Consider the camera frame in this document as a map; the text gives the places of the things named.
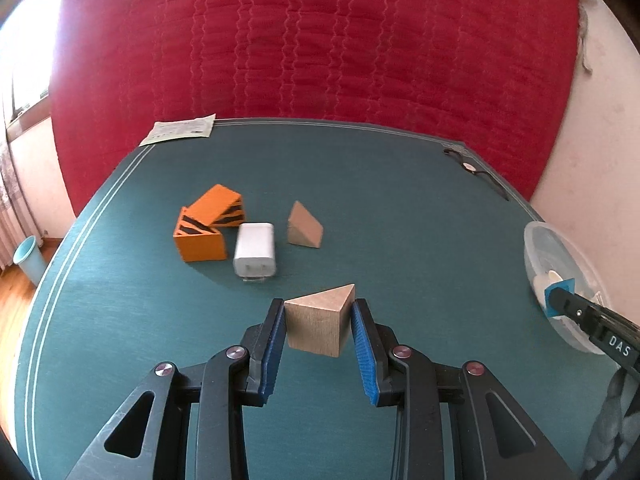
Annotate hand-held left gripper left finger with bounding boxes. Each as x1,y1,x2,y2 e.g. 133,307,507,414
65,299,287,480

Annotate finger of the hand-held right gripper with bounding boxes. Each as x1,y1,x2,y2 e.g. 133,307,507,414
550,290,603,343
544,280,575,319

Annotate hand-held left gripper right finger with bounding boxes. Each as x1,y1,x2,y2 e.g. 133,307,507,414
350,298,573,480

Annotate large light wooden prism block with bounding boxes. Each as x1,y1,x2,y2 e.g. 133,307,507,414
283,283,357,358

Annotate clear plastic container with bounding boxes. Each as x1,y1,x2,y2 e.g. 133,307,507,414
523,220,608,356

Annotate white wall charger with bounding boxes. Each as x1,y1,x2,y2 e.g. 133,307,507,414
232,222,278,283

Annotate orange black-striped wedge block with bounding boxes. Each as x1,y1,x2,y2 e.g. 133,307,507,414
186,184,246,228
173,206,228,263

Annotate small light wooden prism block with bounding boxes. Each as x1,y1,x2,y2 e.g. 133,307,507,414
286,200,325,250

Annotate person's right hand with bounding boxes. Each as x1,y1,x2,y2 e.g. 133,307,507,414
582,367,640,480

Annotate white paper leaflet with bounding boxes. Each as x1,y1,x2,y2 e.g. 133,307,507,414
139,114,217,147

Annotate teal waste bin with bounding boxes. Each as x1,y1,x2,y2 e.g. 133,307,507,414
12,235,48,283

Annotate patterned lace curtain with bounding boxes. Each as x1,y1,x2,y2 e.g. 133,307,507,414
0,125,23,271

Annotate red quilted blanket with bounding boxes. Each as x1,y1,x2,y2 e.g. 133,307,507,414
47,0,586,216

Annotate window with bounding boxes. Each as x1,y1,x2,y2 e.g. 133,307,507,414
0,0,56,121

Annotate black strap wristwatch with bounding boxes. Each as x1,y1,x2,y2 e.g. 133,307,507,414
443,147,510,202

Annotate grey hanging cord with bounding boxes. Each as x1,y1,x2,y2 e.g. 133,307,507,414
576,0,597,77

